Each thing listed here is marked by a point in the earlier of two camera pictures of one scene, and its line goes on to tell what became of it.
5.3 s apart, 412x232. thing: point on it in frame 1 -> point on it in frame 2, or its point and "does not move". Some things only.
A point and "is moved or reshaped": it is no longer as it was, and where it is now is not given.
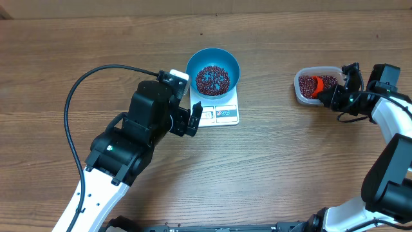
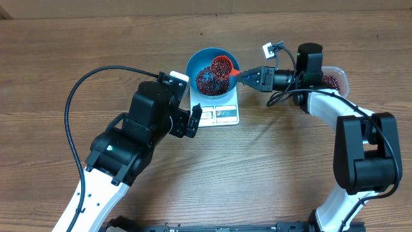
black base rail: x=128 y=223 does not move
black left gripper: x=181 y=115 does not move
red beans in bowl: x=212 y=80 does not move
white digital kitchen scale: x=219 y=111 does not move
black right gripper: x=337 y=92 -> x=267 y=80
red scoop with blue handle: x=319 y=86 is moved or reshaped
